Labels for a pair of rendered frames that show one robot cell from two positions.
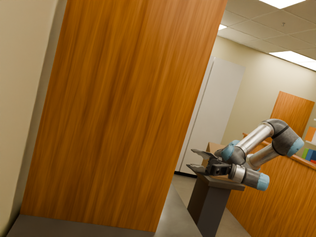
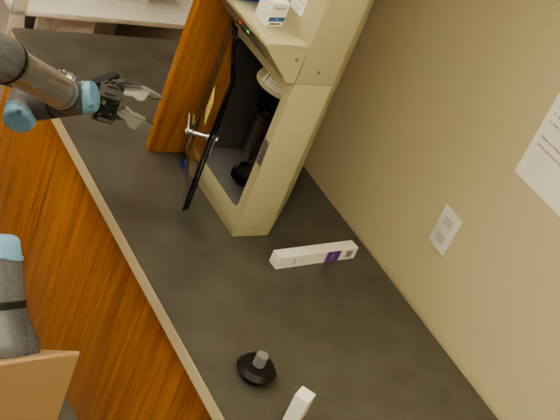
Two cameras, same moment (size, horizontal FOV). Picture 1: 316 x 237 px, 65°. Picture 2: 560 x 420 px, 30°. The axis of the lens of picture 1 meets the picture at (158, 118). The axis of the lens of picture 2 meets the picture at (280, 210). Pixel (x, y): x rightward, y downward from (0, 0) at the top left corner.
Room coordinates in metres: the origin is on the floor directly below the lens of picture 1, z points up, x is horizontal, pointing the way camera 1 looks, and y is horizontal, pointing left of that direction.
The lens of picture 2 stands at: (3.29, -0.87, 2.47)
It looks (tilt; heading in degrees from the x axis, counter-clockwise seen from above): 32 degrees down; 153
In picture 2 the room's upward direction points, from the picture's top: 23 degrees clockwise
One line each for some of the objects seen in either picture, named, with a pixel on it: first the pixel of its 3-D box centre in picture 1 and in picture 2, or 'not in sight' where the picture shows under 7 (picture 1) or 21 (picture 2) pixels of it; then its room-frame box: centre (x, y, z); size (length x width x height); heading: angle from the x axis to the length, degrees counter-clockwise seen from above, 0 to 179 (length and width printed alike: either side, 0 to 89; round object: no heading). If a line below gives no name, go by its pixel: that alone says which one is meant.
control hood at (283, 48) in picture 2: not in sight; (252, 28); (1.11, -0.02, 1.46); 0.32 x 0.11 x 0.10; 14
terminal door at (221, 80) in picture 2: not in sight; (207, 117); (1.10, -0.05, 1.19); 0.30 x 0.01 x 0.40; 167
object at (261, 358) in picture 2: not in sight; (257, 365); (1.75, 0.02, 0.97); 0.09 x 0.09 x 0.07
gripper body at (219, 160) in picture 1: (219, 167); (96, 97); (1.12, -0.34, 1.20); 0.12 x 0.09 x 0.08; 77
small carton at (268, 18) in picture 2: not in sight; (272, 9); (1.16, -0.01, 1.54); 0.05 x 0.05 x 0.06; 22
